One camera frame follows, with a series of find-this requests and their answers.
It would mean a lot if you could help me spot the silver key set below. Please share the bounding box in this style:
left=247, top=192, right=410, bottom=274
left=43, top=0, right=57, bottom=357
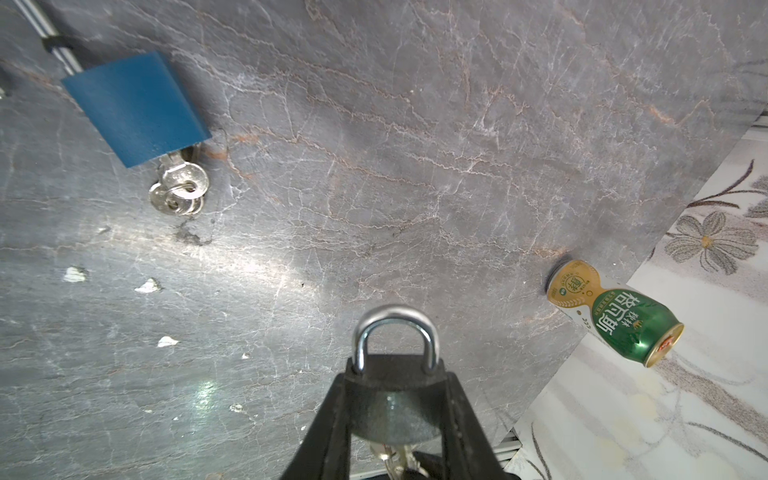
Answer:
left=369, top=442, right=429, bottom=479
left=148, top=146, right=210, bottom=216

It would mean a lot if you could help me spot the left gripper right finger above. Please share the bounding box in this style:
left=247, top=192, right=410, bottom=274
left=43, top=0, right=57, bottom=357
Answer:
left=442, top=372, right=509, bottom=480

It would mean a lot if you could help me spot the small black padlock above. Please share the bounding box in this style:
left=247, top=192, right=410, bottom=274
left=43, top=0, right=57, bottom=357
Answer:
left=345, top=304, right=446, bottom=445

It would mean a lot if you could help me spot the blue padlock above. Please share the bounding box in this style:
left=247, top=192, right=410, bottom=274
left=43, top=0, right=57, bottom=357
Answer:
left=11, top=0, right=213, bottom=169

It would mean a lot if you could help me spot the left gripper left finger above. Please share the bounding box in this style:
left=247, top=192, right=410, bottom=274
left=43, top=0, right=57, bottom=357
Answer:
left=281, top=374, right=351, bottom=480

